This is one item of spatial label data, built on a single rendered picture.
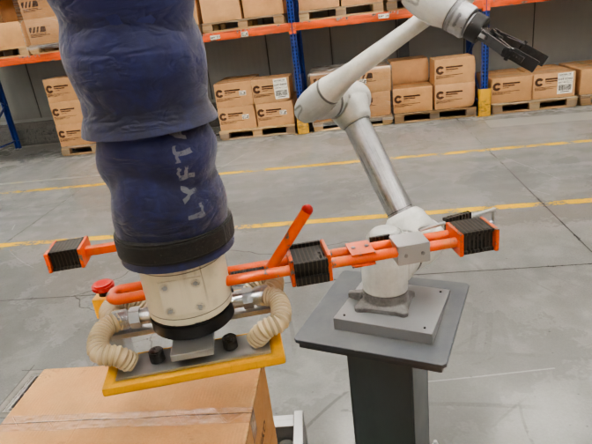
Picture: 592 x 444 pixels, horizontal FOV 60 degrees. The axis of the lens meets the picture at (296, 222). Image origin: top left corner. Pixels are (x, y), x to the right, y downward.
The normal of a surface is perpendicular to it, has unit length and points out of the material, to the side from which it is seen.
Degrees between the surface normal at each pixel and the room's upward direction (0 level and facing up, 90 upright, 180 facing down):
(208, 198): 75
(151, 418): 0
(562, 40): 90
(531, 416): 0
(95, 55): 80
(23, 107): 90
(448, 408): 0
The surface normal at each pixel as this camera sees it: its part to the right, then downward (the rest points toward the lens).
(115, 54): 0.09, 0.19
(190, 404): -0.11, -0.92
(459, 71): -0.05, 0.38
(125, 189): -0.40, 0.16
